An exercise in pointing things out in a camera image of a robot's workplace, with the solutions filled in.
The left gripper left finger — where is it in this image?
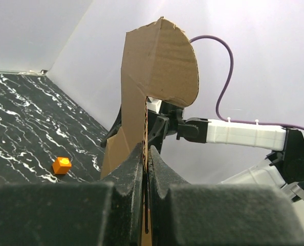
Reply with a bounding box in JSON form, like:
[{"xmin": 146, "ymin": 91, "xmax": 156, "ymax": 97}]
[{"xmin": 0, "ymin": 143, "xmax": 143, "ymax": 245}]

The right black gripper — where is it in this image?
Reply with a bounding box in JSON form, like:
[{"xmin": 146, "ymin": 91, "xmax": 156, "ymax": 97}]
[{"xmin": 100, "ymin": 101, "xmax": 190, "ymax": 153}]

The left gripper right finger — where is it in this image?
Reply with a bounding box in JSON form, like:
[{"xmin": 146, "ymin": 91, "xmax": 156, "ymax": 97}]
[{"xmin": 148, "ymin": 147, "xmax": 304, "ymax": 245}]

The cardboard box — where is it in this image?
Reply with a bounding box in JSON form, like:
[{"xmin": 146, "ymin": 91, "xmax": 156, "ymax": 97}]
[{"xmin": 101, "ymin": 17, "xmax": 199, "ymax": 245}]

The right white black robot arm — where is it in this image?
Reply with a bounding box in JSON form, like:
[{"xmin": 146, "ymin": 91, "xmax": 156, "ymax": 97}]
[{"xmin": 147, "ymin": 97, "xmax": 304, "ymax": 196}]

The small orange cube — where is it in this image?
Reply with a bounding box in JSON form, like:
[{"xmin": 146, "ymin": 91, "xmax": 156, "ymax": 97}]
[{"xmin": 52, "ymin": 157, "xmax": 72, "ymax": 175}]

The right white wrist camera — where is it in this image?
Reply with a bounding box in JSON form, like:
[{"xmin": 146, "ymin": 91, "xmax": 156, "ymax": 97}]
[{"xmin": 147, "ymin": 97, "xmax": 162, "ymax": 114}]

